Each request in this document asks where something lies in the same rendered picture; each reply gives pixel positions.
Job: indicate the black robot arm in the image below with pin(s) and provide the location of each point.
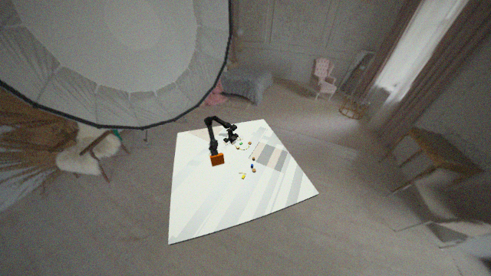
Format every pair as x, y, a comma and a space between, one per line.
214, 143

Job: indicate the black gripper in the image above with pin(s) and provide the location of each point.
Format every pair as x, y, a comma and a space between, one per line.
227, 139

